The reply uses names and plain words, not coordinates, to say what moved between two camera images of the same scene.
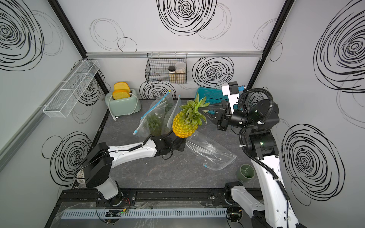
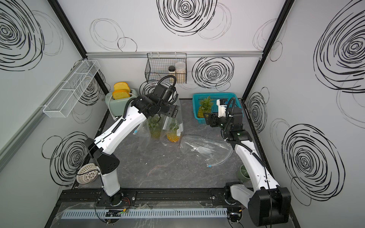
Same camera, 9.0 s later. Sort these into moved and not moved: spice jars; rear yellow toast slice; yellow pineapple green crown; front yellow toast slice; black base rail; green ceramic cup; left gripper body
Moved: yellow pineapple green crown; left gripper body
Not moved: spice jars; green ceramic cup; black base rail; front yellow toast slice; rear yellow toast slice
